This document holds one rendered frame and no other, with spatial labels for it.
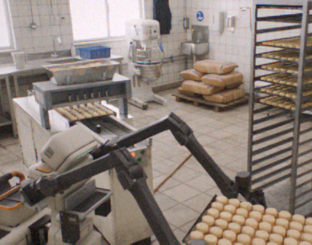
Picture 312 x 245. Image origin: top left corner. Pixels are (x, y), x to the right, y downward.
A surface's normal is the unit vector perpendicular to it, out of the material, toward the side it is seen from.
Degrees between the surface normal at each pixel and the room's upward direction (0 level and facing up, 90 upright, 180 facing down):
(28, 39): 90
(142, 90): 90
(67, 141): 43
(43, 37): 90
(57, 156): 90
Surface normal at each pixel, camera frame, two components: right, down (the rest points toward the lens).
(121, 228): 0.56, 0.26
